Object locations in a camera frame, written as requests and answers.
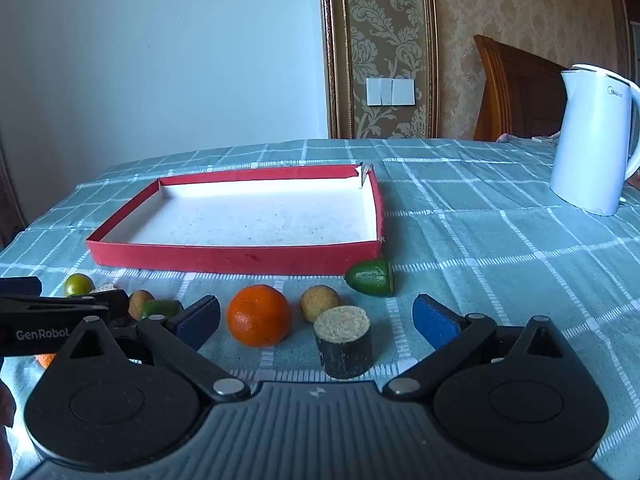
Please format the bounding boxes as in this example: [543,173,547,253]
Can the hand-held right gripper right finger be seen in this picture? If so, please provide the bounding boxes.
[382,294,581,402]

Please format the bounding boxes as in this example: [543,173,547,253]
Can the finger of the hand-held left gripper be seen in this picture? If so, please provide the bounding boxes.
[0,276,43,297]
[0,289,130,323]

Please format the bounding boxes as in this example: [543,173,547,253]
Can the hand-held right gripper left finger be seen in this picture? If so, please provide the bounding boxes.
[55,296,251,403]

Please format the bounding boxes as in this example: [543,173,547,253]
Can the brown kiwi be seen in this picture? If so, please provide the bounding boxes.
[300,285,338,323]
[128,290,156,321]

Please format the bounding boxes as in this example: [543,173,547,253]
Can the green tomato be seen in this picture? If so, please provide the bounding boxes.
[63,273,96,297]

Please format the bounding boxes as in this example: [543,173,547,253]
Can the green cucumber cylinder piece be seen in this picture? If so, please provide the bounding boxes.
[141,300,185,320]

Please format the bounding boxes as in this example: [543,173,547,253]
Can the red cardboard box tray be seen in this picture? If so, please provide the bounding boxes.
[86,162,386,277]

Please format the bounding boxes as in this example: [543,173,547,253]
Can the green cucumber end piece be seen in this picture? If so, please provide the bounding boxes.
[345,258,395,297]

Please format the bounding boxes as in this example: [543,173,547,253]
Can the dark sugarcane piece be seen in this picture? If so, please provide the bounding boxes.
[313,306,374,378]

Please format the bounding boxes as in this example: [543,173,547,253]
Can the brown patterned curtain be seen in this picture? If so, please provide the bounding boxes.
[0,145,26,241]

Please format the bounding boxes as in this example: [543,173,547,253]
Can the teal checked tablecloth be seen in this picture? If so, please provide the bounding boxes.
[0,138,640,466]

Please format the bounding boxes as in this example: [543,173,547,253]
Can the white electric kettle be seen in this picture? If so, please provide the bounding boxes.
[550,63,640,217]

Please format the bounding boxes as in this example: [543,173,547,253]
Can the brown wooden headboard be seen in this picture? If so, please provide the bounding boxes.
[472,35,576,142]

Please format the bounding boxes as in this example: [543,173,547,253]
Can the white wall light switch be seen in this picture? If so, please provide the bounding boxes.
[366,77,417,107]

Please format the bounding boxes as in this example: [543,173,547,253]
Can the gold ornate wall frame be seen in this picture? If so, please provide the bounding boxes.
[318,0,441,140]

